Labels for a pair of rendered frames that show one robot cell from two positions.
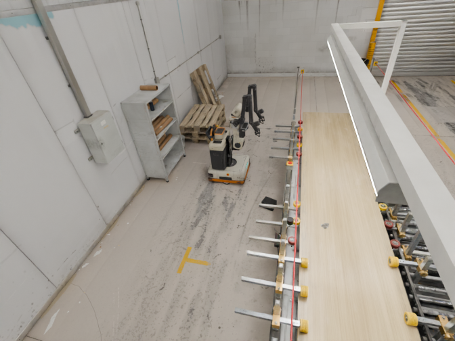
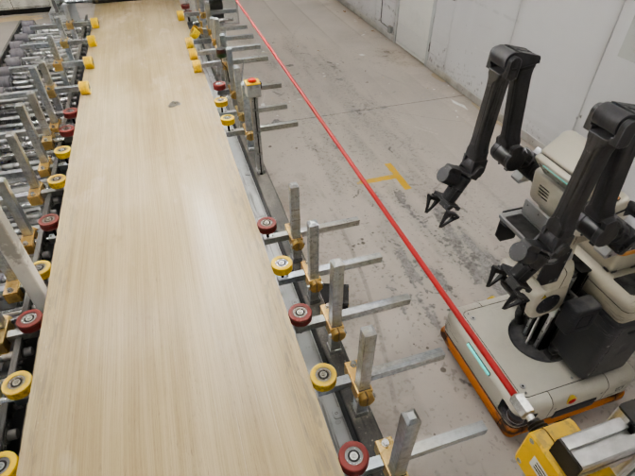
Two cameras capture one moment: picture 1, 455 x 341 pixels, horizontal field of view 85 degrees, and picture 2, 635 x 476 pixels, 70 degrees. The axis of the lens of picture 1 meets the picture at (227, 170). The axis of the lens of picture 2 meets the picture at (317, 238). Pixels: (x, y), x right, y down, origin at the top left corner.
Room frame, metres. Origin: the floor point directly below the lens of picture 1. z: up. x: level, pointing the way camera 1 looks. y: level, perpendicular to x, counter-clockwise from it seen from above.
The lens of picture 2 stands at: (4.20, -1.70, 2.10)
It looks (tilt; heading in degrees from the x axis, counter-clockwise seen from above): 41 degrees down; 145
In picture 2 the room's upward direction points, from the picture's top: straight up
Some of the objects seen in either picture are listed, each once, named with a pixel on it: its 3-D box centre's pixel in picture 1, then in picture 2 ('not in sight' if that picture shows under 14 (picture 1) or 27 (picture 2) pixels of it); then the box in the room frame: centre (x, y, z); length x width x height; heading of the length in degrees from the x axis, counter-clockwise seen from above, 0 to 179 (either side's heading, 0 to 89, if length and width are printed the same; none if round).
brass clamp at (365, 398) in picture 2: not in sight; (358, 382); (3.64, -1.15, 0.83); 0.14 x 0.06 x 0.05; 162
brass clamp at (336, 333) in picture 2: not in sight; (333, 322); (3.40, -1.07, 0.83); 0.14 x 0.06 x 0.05; 162
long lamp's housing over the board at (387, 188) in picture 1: (349, 74); not in sight; (1.67, -0.87, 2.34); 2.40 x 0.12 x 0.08; 162
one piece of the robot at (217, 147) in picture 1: (222, 147); (577, 290); (3.74, 0.04, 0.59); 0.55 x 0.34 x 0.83; 162
